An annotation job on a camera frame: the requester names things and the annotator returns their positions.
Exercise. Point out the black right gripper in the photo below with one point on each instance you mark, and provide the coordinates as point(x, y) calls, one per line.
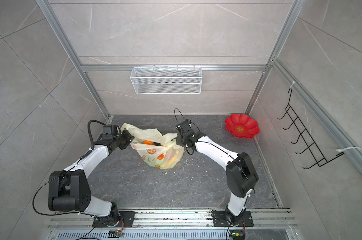
point(180, 135)

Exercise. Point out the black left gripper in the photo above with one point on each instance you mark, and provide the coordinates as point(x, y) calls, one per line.
point(129, 137)

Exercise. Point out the cream plastic bag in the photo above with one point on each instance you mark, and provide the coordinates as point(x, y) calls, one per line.
point(164, 154)

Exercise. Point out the red flower-shaped plate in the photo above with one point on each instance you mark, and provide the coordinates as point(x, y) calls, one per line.
point(242, 126)

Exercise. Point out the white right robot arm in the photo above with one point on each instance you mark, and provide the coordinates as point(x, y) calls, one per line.
point(241, 174)

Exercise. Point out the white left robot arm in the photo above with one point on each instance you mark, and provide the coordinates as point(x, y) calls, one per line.
point(69, 190)

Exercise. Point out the orange fake tangerine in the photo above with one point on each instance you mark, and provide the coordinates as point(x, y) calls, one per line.
point(148, 143)

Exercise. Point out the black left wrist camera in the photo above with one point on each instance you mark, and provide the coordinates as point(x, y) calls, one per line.
point(110, 132)

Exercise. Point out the white wire mesh basket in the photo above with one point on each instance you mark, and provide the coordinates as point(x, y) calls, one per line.
point(166, 80)

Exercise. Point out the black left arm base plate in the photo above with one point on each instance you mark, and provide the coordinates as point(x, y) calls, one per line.
point(125, 218)

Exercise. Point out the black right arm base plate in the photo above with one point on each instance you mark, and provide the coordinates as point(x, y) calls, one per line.
point(226, 219)

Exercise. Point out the black wire hook rack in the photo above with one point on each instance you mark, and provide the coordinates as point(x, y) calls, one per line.
point(305, 136)

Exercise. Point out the aluminium frame rail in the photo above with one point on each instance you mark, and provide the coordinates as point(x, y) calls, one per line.
point(67, 46)

